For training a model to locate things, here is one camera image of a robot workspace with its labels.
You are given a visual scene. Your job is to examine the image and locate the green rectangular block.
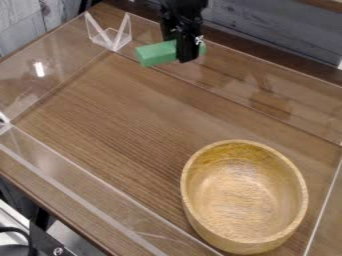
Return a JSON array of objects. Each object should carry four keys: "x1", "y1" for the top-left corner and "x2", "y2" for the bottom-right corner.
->
[{"x1": 135, "y1": 39, "x2": 208, "y2": 68}]

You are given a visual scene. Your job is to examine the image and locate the black metal bracket with bolt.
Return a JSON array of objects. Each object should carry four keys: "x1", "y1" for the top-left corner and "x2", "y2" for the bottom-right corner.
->
[{"x1": 29, "y1": 222, "x2": 76, "y2": 256}]

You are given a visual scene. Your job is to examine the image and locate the black cable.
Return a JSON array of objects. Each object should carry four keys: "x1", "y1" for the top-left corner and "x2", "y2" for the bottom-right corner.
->
[{"x1": 0, "y1": 226, "x2": 37, "y2": 256}]

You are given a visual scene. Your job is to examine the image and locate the clear acrylic corner bracket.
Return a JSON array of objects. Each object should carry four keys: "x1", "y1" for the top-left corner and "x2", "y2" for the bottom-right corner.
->
[{"x1": 84, "y1": 12, "x2": 132, "y2": 52}]

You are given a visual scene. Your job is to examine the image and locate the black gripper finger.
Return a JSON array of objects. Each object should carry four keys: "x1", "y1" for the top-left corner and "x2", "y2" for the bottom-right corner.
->
[
  {"x1": 160, "y1": 15, "x2": 176, "y2": 41},
  {"x1": 176, "y1": 18, "x2": 203, "y2": 63}
]

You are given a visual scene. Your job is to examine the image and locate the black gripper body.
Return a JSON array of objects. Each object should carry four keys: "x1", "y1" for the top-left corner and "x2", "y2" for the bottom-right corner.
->
[{"x1": 160, "y1": 0, "x2": 208, "y2": 19}]

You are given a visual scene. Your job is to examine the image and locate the brown wooden bowl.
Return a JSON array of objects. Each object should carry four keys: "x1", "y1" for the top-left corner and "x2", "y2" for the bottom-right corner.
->
[{"x1": 180, "y1": 139, "x2": 308, "y2": 255}]

